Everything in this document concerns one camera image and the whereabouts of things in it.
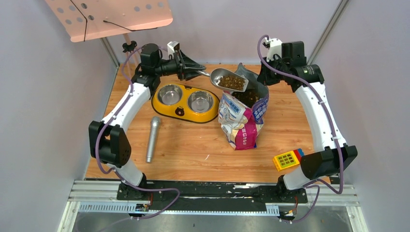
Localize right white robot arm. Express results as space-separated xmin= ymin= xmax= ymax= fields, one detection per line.
xmin=257 ymin=35 xmax=358 ymax=202

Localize grey slotted cable duct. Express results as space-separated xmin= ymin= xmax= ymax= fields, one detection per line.
xmin=78 ymin=199 xmax=280 ymax=216

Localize silver metal scoop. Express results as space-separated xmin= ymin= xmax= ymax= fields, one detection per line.
xmin=197 ymin=68 xmax=249 ymax=92

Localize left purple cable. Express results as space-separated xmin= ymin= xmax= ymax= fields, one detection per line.
xmin=94 ymin=46 xmax=181 ymax=219

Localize cat food bag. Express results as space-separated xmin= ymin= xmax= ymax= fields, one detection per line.
xmin=218 ymin=63 xmax=269 ymax=150

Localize pink music stand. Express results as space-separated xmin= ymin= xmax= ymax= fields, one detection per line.
xmin=46 ymin=0 xmax=173 ymax=50

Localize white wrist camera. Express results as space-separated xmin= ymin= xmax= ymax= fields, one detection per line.
xmin=167 ymin=41 xmax=180 ymax=59
xmin=263 ymin=38 xmax=282 ymax=62

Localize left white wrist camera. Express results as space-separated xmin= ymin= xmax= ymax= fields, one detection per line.
xmin=167 ymin=41 xmax=180 ymax=59

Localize silver toy microphone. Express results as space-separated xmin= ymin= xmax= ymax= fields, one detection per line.
xmin=146 ymin=116 xmax=161 ymax=163

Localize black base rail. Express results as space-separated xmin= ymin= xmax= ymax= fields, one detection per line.
xmin=117 ymin=180 xmax=308 ymax=205

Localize yellow double pet bowl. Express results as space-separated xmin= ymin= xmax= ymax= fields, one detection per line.
xmin=151 ymin=84 xmax=220 ymax=124

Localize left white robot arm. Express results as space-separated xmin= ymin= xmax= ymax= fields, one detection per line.
xmin=88 ymin=42 xmax=206 ymax=200

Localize yellow toy block calculator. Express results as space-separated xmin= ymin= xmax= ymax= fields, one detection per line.
xmin=272 ymin=148 xmax=305 ymax=172

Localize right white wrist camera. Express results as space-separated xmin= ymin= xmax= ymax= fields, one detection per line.
xmin=263 ymin=38 xmax=282 ymax=62

